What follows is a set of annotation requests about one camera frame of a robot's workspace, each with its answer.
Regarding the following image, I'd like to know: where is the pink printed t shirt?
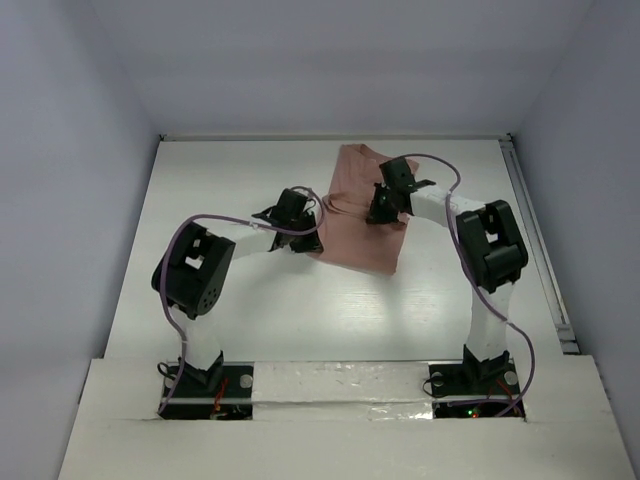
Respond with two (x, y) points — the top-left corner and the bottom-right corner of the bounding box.
(312, 144), (408, 275)

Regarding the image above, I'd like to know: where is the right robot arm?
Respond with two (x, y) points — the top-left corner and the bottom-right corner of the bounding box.
(366, 154), (529, 392)

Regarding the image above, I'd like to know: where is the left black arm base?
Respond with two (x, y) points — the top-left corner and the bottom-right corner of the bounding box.
(157, 353), (254, 421)

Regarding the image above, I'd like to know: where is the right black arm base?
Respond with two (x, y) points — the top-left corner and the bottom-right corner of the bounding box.
(422, 347), (526, 419)

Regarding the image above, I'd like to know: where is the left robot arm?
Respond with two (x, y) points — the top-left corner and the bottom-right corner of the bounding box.
(151, 186), (326, 395)

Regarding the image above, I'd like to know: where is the silver foil tape strip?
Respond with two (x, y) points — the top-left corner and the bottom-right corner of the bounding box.
(251, 361), (433, 422)

